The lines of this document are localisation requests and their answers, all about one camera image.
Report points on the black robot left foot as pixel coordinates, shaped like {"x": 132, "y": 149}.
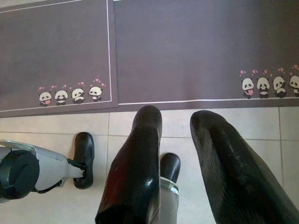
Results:
{"x": 84, "y": 149}

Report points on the black robot foot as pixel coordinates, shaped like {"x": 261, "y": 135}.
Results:
{"x": 84, "y": 149}
{"x": 171, "y": 165}

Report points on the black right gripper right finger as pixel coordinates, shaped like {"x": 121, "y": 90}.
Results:
{"x": 233, "y": 177}

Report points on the long grey panda floor mat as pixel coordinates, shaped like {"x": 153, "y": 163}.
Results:
{"x": 187, "y": 46}

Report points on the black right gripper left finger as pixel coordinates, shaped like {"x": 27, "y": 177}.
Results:
{"x": 130, "y": 177}

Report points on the black robot right foot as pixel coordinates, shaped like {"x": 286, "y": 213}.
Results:
{"x": 171, "y": 165}

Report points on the grey robot right leg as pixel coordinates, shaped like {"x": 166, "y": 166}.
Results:
{"x": 167, "y": 205}

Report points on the small grey panda floor mat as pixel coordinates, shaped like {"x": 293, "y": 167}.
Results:
{"x": 58, "y": 46}

